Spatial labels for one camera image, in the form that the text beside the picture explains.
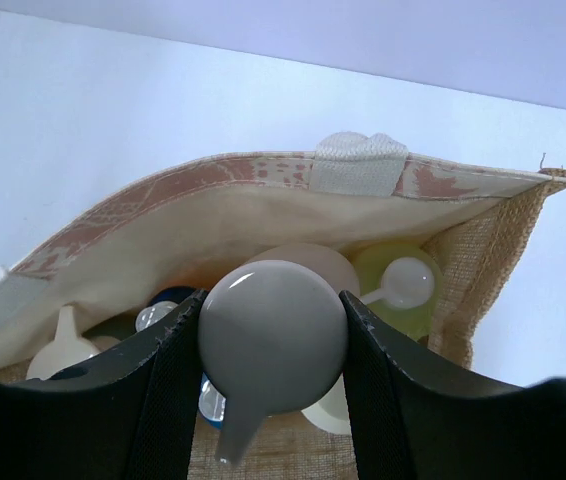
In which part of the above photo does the orange bottle blue cap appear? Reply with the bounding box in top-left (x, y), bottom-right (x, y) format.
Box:
top-left (134, 286), bottom-right (226, 430)

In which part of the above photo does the yellow-green pump bottle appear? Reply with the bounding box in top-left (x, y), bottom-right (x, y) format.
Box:
top-left (351, 242), bottom-right (442, 341)

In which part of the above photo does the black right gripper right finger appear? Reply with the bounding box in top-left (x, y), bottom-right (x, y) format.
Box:
top-left (340, 291), bottom-right (566, 479)

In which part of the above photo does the cream pump bottle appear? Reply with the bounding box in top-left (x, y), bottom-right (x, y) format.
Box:
top-left (26, 305), bottom-right (119, 380)

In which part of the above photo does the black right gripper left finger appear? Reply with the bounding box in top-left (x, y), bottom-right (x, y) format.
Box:
top-left (0, 290), bottom-right (205, 479)

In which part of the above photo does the beige round pump bottle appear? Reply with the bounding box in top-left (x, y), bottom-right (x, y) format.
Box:
top-left (198, 243), bottom-right (360, 465)

